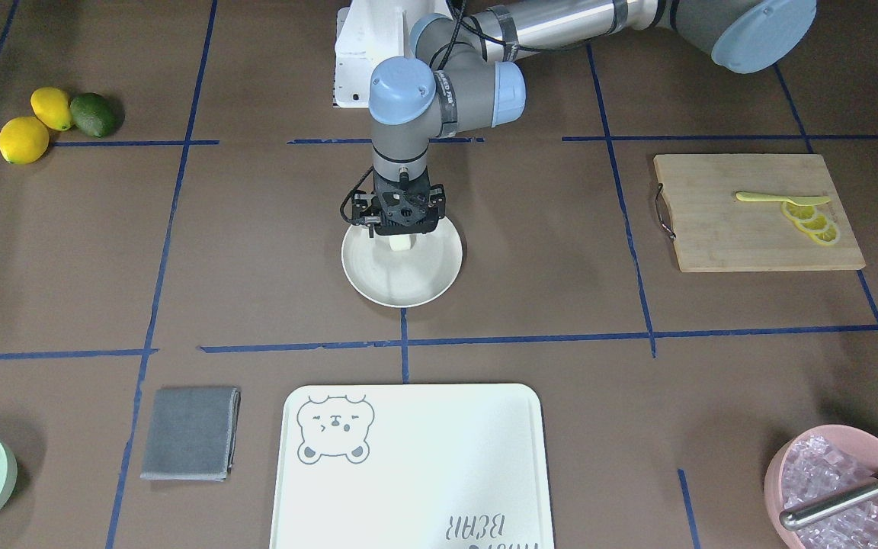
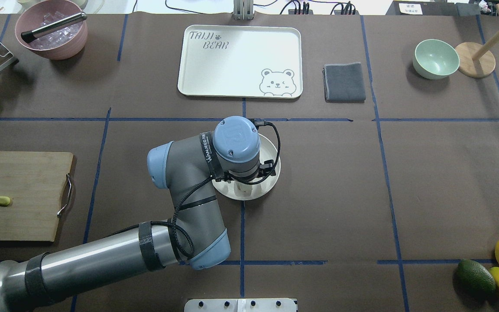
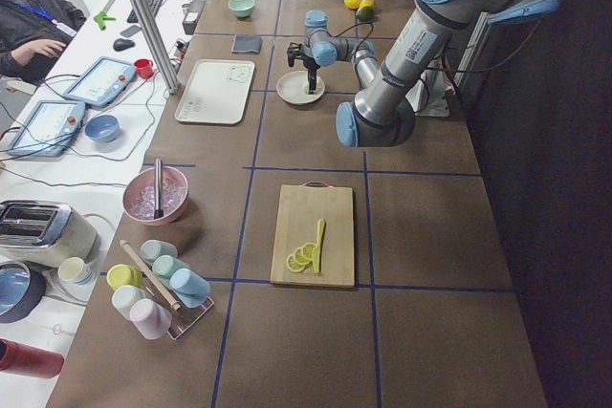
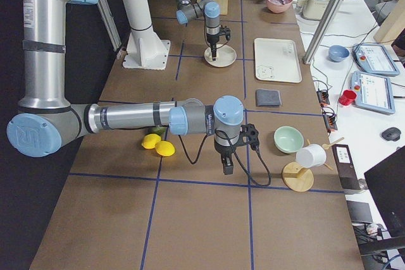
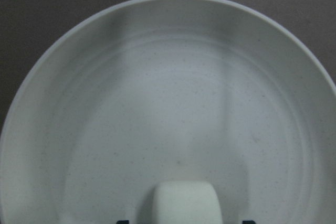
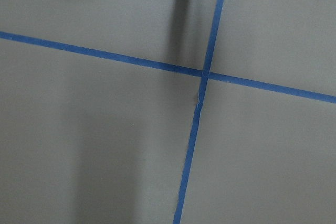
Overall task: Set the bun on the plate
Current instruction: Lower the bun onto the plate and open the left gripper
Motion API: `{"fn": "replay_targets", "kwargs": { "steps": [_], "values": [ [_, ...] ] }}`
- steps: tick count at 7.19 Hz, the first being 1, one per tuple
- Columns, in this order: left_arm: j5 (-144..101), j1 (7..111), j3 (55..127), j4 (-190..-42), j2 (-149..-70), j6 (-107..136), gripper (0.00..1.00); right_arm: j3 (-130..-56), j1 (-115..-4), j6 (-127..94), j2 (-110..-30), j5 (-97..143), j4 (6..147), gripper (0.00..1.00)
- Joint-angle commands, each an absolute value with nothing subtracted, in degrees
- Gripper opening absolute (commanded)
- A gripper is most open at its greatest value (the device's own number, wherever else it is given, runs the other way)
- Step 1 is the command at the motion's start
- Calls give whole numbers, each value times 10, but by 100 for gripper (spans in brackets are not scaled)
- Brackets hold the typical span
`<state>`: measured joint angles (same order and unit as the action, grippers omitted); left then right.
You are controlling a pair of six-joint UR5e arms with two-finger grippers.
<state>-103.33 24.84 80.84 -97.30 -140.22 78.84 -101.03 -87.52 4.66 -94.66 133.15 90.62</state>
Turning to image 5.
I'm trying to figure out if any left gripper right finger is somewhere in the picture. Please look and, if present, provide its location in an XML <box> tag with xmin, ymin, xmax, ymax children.
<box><xmin>242</xmin><ymin>220</ymin><xmax>256</xmax><ymax>224</ymax></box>

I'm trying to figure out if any cream round plate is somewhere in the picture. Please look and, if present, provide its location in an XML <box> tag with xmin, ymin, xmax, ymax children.
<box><xmin>1</xmin><ymin>0</ymin><xmax>335</xmax><ymax>223</ymax></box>

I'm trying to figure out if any white steamed bun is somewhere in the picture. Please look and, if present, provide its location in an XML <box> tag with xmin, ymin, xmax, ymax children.
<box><xmin>152</xmin><ymin>180</ymin><xmax>223</xmax><ymax>223</ymax></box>

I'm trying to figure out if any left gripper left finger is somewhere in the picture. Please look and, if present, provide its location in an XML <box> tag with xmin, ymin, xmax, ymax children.
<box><xmin>116</xmin><ymin>220</ymin><xmax>129</xmax><ymax>224</ymax></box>

